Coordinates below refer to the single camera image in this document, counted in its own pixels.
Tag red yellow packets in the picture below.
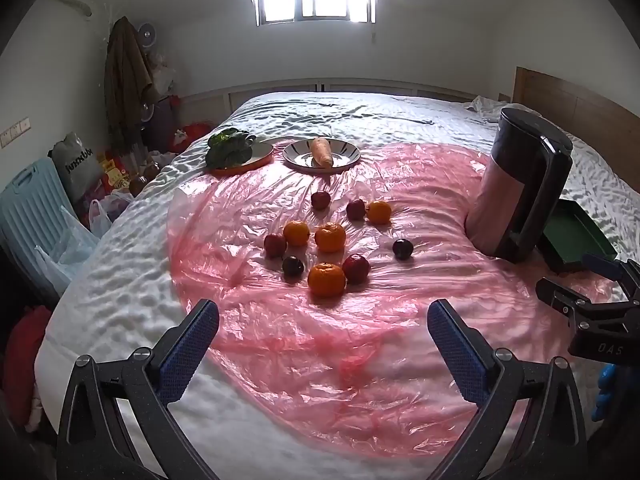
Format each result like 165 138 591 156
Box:
97 152 132 191

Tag red plastic bag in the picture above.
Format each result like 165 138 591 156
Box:
170 122 212 154

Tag grey printed bag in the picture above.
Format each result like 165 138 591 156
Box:
51 132 103 201

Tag white striped plate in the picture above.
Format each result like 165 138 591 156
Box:
282 140 362 173

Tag crumpled white cloth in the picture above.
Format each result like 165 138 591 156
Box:
462 95 516 121

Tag brown hanging coat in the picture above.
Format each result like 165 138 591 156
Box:
104 16 155 153

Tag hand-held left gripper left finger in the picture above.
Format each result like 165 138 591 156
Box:
56 299 221 480

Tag clear plastic bag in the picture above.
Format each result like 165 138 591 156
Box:
150 52 177 96

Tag black steel electric kettle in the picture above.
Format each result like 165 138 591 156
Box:
465 106 574 264

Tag pink plastic sheet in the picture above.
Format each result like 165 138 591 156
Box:
167 140 616 461

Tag orange carrot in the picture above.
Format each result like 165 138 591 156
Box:
310 137 335 168

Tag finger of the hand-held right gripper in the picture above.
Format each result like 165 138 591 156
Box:
581 253 640 306
535 277 626 333

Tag purple storage box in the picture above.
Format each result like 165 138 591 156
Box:
145 95 177 153

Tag orange mandarin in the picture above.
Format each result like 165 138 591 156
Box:
283 221 311 247
307 263 347 299
314 222 347 253
366 200 392 225

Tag white plastic bag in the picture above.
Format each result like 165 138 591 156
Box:
89 199 114 237

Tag red cloth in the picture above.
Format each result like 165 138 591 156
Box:
9 305 52 427

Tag person's right hand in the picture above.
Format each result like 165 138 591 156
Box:
591 364 618 423

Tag white wall pipe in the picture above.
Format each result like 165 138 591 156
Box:
45 0 93 17

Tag orange plate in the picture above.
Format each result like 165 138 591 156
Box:
207 141 275 177

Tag wooden headboard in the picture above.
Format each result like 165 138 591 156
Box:
512 66 640 161

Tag pale blue plastic bag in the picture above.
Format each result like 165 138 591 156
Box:
34 205 101 291

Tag green leafy vegetable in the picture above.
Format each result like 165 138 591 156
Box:
205 128 257 168

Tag green square tray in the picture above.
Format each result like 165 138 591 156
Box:
537 199 618 273

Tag light blue ribbed suitcase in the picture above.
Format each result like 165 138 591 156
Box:
0 156 71 306

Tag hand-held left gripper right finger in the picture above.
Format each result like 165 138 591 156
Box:
426 299 588 480

